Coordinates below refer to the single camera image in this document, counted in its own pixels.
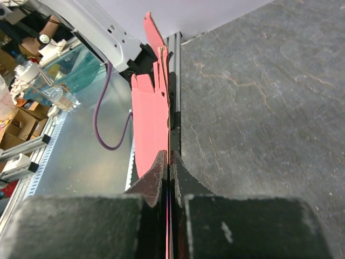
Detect aluminium frame rail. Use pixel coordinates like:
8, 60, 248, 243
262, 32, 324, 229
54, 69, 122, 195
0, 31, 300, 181
0, 110, 68, 200

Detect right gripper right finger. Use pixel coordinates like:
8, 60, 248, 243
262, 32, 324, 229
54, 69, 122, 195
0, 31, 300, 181
171, 151, 213, 208

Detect cardboard boxes on floor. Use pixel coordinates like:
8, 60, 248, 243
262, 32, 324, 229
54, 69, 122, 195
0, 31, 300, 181
1, 103, 50, 150

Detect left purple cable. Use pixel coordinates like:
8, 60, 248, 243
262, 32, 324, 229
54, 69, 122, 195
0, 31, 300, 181
93, 62, 133, 151

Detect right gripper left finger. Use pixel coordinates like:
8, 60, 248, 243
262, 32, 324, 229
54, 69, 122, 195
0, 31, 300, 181
125, 150, 167, 208

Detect pink cardboard box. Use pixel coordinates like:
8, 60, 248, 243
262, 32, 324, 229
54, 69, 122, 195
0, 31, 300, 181
130, 11, 173, 259

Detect clear plastic water bottle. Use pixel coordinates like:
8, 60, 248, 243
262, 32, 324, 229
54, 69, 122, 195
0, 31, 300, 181
15, 60, 80, 112

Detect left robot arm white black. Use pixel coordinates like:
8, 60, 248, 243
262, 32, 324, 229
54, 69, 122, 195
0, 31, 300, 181
28, 1, 166, 81

